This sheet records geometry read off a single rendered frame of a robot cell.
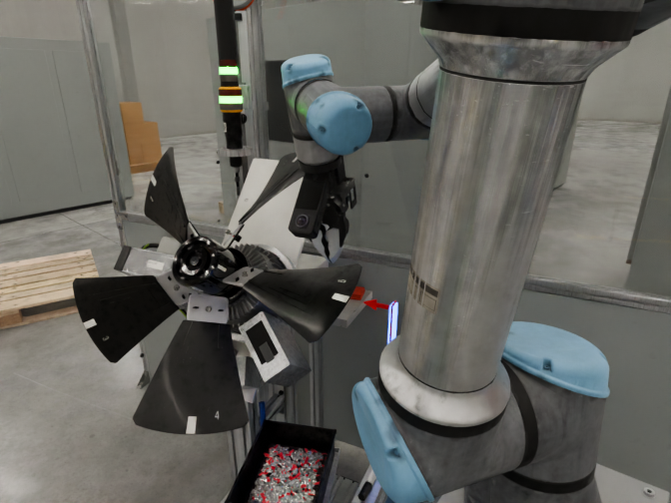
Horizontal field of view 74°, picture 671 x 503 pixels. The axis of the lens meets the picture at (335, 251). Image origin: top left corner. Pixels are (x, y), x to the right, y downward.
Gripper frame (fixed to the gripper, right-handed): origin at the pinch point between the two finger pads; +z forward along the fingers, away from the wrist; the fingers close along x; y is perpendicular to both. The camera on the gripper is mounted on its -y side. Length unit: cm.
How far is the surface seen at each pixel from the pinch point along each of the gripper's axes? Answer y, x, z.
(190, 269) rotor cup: -5.0, 32.8, 6.4
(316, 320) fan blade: -7.3, 0.8, 9.7
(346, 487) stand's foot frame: 13, 17, 129
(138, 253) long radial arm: 7, 67, 18
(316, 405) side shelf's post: 28, 34, 103
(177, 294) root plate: -5.4, 40.2, 15.5
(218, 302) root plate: -4.6, 28.5, 15.4
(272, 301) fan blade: -6.2, 11.3, 8.7
